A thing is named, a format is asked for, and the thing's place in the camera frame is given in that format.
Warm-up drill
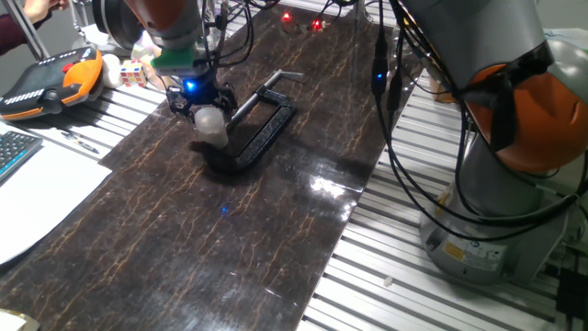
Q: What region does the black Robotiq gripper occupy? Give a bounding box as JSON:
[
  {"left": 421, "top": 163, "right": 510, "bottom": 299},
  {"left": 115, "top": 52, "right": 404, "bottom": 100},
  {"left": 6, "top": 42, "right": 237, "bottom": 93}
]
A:
[{"left": 165, "top": 73, "right": 240, "bottom": 121}]

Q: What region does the maroon sleeved forearm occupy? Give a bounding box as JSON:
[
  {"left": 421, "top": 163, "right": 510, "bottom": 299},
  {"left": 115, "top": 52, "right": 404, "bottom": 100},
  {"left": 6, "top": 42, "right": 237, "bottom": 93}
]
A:
[{"left": 0, "top": 11, "right": 51, "bottom": 57}]

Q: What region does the white plastic jar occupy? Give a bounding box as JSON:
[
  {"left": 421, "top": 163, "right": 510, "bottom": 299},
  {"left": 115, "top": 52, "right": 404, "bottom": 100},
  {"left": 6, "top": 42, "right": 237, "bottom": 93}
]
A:
[{"left": 197, "top": 124, "right": 231, "bottom": 151}]

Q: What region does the person's bare hand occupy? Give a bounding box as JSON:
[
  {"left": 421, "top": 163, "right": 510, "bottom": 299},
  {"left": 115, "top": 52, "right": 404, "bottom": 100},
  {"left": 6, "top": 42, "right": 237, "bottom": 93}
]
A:
[{"left": 22, "top": 0, "right": 70, "bottom": 25}]

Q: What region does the black metal C-clamp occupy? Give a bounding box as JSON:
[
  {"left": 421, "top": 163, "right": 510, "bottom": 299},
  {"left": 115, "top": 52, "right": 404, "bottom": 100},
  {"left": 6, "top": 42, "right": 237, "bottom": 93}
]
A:
[{"left": 190, "top": 68, "right": 305, "bottom": 176}]

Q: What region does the Rubik's cube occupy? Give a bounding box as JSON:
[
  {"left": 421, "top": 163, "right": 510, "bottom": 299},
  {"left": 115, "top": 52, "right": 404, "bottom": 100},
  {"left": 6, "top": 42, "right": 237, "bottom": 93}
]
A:
[{"left": 119, "top": 59, "right": 149, "bottom": 89}]

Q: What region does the white soft rounded toy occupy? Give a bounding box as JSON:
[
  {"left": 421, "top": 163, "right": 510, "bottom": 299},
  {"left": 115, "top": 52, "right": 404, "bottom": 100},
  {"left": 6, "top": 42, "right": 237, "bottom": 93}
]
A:
[{"left": 101, "top": 53, "right": 125, "bottom": 90}]

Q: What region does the black round spool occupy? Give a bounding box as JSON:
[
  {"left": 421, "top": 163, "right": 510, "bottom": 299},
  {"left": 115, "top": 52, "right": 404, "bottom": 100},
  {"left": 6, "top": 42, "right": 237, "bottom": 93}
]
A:
[{"left": 91, "top": 0, "right": 148, "bottom": 51}]

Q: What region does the dark pen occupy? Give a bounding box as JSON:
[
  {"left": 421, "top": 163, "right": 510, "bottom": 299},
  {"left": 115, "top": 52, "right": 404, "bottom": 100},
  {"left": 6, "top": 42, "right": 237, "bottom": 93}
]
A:
[{"left": 60, "top": 130, "right": 100, "bottom": 154}]

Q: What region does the dark marble pattern mat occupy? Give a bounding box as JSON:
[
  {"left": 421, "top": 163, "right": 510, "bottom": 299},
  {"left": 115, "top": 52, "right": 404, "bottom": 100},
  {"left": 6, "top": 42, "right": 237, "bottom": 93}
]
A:
[{"left": 0, "top": 0, "right": 417, "bottom": 331}]

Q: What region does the orange black teach pendant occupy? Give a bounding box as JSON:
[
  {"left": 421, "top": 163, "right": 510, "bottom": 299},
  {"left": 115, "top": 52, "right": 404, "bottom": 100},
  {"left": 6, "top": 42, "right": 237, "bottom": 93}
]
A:
[{"left": 0, "top": 45, "right": 105, "bottom": 122}]

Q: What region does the large white paper sheet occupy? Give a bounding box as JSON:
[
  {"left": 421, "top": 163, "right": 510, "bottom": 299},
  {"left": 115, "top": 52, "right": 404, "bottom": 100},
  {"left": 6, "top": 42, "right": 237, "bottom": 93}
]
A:
[{"left": 0, "top": 120, "right": 113, "bottom": 267}]

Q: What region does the black computer keyboard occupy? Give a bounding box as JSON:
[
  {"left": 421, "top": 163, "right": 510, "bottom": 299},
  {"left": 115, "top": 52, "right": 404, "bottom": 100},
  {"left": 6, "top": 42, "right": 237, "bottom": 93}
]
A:
[{"left": 0, "top": 130, "right": 44, "bottom": 184}]

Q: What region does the cardboard box with inserts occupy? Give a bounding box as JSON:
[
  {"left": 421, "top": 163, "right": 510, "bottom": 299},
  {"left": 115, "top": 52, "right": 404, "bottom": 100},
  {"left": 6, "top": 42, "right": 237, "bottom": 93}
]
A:
[{"left": 429, "top": 73, "right": 463, "bottom": 105}]

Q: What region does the slim metal stand post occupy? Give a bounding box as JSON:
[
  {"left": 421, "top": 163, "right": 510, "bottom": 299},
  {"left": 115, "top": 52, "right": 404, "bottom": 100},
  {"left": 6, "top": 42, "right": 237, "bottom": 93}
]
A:
[{"left": 349, "top": 0, "right": 368, "bottom": 22}]

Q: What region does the aluminium frame post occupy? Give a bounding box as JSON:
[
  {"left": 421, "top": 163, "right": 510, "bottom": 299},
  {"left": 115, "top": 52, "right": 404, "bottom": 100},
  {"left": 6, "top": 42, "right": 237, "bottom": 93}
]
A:
[{"left": 3, "top": 0, "right": 51, "bottom": 62}]

